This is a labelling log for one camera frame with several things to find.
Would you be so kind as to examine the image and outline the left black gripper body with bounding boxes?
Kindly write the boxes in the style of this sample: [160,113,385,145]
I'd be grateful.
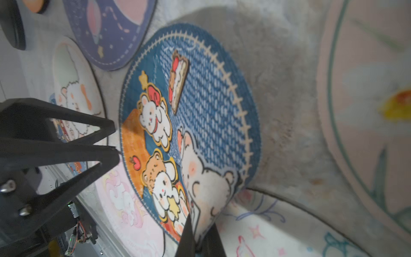
[1,167,98,257]

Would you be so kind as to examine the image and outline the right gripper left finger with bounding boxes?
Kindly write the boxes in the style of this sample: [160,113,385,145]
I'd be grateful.
[175,214,195,257]

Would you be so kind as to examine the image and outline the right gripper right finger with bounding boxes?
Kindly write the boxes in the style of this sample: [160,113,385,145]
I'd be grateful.
[200,223,226,257]

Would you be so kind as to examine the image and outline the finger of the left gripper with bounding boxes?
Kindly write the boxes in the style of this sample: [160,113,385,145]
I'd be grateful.
[0,137,121,226]
[1,98,116,145]

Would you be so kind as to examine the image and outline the white butterfly bow coaster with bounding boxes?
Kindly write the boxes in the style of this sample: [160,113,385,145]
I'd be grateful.
[216,189,368,257]

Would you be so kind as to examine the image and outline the white alpaca coaster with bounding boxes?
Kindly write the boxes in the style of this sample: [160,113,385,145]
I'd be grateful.
[51,36,108,145]

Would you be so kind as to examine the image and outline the blue bears picnic coaster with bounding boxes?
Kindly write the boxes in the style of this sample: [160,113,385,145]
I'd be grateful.
[119,23,261,245]

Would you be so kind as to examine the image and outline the purple bunny coaster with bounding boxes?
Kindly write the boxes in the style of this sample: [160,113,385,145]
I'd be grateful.
[63,0,156,71]

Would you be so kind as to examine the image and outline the pink flowers round coaster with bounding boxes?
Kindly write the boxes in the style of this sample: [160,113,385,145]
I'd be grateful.
[316,1,411,242]

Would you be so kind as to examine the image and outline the pink unicorn coaster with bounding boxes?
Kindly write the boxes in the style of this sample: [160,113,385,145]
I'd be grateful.
[95,162,164,257]

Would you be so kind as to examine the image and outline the black microphone stand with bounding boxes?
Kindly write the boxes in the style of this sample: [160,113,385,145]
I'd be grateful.
[1,0,26,50]

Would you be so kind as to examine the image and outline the orange round coaster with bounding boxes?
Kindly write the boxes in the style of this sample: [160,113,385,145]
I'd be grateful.
[22,0,49,14]

